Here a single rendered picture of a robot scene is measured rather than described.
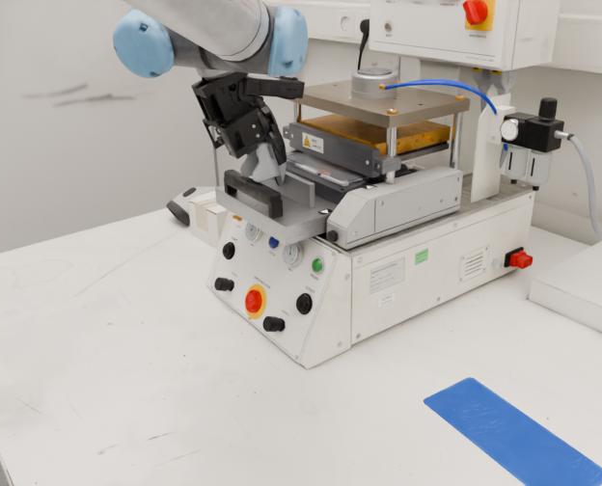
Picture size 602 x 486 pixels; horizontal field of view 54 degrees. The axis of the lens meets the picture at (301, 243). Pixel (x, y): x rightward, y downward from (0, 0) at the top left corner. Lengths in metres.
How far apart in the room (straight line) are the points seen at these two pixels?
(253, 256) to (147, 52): 0.45
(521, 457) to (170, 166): 1.99
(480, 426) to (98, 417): 0.53
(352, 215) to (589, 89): 0.67
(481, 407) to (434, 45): 0.62
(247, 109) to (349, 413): 0.46
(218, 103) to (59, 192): 1.58
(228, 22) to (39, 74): 1.74
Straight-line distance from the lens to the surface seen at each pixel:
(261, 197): 0.91
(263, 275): 1.02
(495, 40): 1.05
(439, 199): 1.00
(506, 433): 0.87
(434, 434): 0.85
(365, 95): 1.03
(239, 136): 0.89
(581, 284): 1.15
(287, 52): 0.67
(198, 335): 1.04
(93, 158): 2.40
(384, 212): 0.91
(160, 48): 0.72
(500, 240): 1.16
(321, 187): 0.97
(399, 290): 0.99
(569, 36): 1.34
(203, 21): 0.57
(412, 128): 1.04
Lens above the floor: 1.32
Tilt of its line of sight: 25 degrees down
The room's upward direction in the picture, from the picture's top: 2 degrees counter-clockwise
